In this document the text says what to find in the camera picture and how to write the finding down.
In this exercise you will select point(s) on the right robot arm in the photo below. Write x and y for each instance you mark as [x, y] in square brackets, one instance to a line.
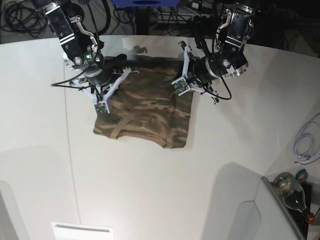
[81, 47]

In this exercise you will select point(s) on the clear plastic bottle red cap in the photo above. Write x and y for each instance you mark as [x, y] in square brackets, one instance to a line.
[293, 195]

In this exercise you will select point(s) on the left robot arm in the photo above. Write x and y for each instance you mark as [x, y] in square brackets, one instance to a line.
[225, 59]

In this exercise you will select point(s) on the blue box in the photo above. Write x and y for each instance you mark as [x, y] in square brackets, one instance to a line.
[145, 3]

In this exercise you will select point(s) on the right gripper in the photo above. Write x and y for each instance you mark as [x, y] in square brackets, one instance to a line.
[100, 83]

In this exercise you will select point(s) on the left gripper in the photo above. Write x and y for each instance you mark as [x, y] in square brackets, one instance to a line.
[198, 74]

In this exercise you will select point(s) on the camouflage t-shirt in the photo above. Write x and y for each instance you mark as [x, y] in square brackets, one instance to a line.
[147, 106]

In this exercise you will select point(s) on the green tape roll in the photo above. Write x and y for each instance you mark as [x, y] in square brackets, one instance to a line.
[302, 175]

